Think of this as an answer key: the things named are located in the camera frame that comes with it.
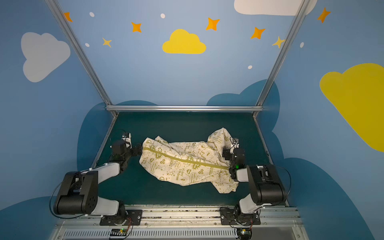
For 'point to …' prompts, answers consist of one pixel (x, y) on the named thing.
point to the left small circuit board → (118, 232)
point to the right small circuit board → (244, 233)
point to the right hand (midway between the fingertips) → (234, 145)
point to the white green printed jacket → (190, 163)
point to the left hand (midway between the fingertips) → (132, 144)
